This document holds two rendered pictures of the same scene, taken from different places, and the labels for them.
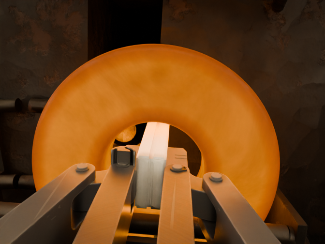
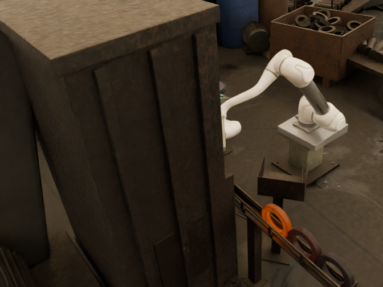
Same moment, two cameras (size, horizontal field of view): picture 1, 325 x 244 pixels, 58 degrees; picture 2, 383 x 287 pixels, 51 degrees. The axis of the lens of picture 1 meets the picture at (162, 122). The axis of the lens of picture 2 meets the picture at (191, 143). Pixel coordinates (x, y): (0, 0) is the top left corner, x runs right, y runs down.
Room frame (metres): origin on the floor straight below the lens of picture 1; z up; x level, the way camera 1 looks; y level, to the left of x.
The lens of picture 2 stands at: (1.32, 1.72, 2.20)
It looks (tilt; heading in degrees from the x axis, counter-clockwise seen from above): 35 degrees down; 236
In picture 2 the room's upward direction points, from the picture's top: 7 degrees counter-clockwise
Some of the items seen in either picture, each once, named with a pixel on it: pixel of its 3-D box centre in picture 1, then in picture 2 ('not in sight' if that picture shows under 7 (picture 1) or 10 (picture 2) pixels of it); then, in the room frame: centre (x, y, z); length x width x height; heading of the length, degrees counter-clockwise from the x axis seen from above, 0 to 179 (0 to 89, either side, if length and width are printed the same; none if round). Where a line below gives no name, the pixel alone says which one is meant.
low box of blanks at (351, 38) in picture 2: not in sight; (320, 43); (-2.54, -1.03, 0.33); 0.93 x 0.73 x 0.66; 95
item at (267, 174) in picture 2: not in sight; (281, 213); (-0.09, 0.54, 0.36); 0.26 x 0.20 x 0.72; 123
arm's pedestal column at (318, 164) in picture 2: not in sight; (306, 150); (-0.95, 0.06, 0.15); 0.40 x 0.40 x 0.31; 88
